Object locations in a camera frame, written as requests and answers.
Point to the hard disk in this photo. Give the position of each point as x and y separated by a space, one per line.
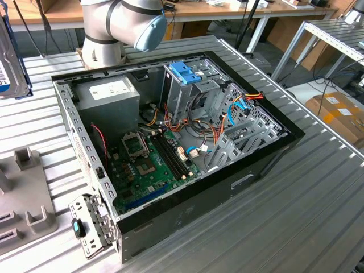
11 71

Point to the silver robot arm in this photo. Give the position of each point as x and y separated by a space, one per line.
122 20

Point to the perforated metal disk bay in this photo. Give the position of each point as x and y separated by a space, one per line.
229 155

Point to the black RAM slot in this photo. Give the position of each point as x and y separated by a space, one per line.
175 154
166 159

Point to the grey metal drive cage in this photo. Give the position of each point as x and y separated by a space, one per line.
182 96

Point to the CPU socket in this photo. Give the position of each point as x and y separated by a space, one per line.
145 167

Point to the green motherboard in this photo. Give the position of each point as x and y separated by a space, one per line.
159 182

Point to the blue plastic bay latch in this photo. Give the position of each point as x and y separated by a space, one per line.
183 72

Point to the blue expansion slot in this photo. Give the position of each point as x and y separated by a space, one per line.
148 197

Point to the black PC case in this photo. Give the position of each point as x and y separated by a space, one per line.
199 204

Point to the grey power supply unit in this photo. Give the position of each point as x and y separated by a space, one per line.
108 113

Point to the black case fan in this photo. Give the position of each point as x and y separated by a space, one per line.
98 148

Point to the brown cardboard box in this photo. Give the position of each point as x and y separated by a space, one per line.
196 29
284 34

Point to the wooden desk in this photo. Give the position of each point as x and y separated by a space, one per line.
193 10

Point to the black tripod leg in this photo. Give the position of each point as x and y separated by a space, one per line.
247 22

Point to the black latch with teal button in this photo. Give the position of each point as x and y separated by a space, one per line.
76 227

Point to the cardboard box with labels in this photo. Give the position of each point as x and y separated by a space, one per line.
335 119

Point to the grey parts rack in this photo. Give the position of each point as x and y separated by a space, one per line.
28 185

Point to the brown wooden box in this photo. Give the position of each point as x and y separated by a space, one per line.
54 4

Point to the metal slot cover bracket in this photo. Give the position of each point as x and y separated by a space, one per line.
94 216

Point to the metal frame slat table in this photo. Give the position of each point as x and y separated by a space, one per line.
335 31

